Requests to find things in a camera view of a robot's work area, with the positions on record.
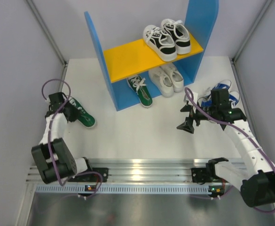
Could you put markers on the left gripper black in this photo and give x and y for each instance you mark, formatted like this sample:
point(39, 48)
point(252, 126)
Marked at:
point(76, 112)

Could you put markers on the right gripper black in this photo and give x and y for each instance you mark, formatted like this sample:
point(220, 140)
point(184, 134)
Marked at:
point(187, 125)

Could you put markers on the green sneaker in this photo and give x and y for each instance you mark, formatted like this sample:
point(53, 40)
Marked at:
point(84, 118)
point(139, 87)

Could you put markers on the blue sneaker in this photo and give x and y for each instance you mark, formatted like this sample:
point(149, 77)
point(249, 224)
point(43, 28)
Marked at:
point(234, 98)
point(206, 99)

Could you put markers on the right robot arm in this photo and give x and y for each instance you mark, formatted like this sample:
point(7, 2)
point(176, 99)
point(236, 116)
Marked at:
point(256, 183)

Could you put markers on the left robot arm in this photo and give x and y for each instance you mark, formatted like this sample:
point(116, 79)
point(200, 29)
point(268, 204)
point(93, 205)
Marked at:
point(52, 157)

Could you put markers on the blue and yellow shoe shelf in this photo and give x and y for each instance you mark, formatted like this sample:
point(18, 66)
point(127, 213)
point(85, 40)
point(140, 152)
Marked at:
point(120, 62)

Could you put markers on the black white sneaker left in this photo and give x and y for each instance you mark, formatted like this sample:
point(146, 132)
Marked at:
point(160, 42)

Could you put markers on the black white sneaker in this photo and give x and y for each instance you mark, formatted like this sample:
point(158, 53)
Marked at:
point(179, 34)
point(160, 42)

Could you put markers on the black white sneaker right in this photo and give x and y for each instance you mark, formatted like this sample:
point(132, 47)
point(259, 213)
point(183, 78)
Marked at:
point(179, 34)

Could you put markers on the aluminium mounting rail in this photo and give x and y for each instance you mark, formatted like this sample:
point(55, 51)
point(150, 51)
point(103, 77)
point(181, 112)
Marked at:
point(147, 171)

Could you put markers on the slotted cable duct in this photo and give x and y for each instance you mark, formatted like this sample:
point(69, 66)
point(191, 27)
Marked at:
point(129, 189)

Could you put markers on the left aluminium frame post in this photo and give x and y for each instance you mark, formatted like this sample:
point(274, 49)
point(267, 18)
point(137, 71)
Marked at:
point(46, 31)

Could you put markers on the aluminium frame post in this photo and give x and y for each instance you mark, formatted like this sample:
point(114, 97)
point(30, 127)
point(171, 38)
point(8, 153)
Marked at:
point(259, 17)
point(46, 31)

